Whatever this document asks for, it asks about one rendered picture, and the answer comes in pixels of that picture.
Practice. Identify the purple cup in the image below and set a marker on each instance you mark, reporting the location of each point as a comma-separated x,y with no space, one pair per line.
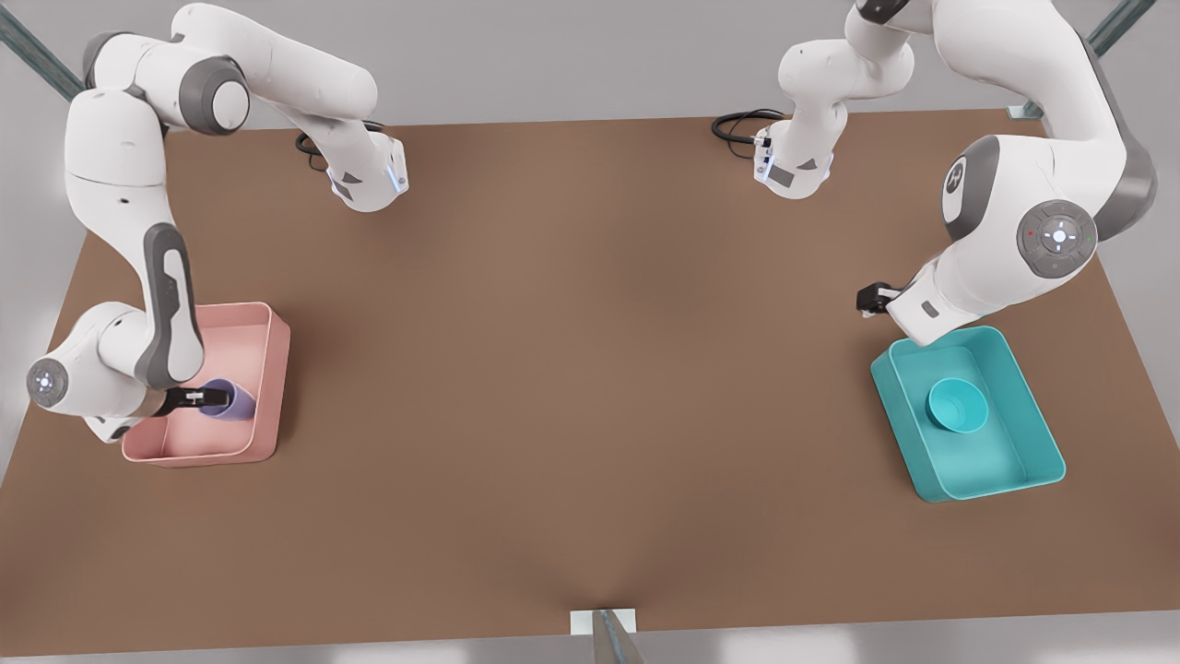
235,402

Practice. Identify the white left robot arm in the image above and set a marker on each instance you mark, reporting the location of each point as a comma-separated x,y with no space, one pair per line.
1032,184

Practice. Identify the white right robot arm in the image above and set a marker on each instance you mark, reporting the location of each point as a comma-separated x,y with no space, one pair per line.
129,184

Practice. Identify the pink plastic box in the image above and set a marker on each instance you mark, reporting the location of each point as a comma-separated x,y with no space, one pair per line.
207,387

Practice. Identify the teal bowl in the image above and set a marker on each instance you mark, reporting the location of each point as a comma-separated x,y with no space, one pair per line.
959,404

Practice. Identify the teal plastic box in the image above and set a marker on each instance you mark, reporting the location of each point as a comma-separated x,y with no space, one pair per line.
968,415

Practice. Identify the silver frame post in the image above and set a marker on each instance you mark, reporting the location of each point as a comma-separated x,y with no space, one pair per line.
1106,37
610,638
37,51

